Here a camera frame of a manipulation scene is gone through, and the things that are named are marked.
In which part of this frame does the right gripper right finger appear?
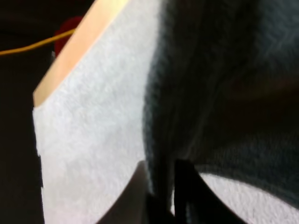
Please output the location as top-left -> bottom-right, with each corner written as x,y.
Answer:
172,159 -> 226,224

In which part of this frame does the dark grey-green towel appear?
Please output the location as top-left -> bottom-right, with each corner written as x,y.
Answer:
142,0 -> 299,212

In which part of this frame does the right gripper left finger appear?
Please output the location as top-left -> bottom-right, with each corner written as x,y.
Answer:
96,161 -> 175,224

